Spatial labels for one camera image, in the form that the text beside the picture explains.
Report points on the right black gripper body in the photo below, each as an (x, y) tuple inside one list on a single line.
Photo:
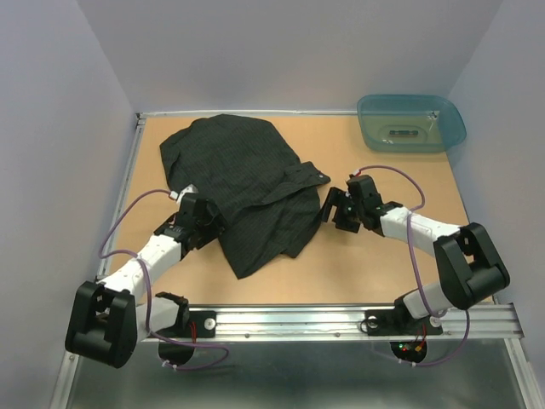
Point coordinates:
[(347, 213)]

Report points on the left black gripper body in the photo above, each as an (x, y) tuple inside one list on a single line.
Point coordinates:
[(209, 227)]

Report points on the black striped long sleeve shirt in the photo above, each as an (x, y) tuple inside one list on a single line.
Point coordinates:
[(268, 196)]

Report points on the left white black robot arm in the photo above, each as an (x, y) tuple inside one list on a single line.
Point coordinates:
[(127, 289)]

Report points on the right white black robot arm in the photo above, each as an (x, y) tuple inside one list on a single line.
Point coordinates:
[(469, 266)]

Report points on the teal translucent plastic bin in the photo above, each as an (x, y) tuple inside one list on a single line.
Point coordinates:
[(410, 123)]

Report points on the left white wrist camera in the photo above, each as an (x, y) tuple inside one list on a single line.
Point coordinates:
[(178, 196)]

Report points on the aluminium left side rail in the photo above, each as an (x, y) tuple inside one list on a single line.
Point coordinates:
[(140, 123)]

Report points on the aluminium front mounting rail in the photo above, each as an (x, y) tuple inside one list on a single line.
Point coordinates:
[(230, 324)]

